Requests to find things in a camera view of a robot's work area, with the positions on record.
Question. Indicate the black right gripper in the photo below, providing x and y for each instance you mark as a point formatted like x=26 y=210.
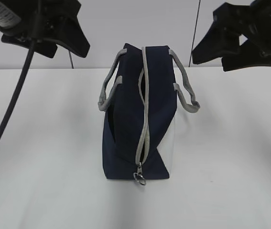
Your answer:
x=222 y=39

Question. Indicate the navy and white lunch bag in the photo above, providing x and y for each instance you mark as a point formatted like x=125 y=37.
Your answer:
x=139 y=98

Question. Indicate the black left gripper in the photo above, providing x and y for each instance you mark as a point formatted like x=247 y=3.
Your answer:
x=48 y=22

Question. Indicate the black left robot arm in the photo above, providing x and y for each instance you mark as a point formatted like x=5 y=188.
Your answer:
x=51 y=23

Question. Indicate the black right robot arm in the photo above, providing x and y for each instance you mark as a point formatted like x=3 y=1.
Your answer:
x=240 y=35

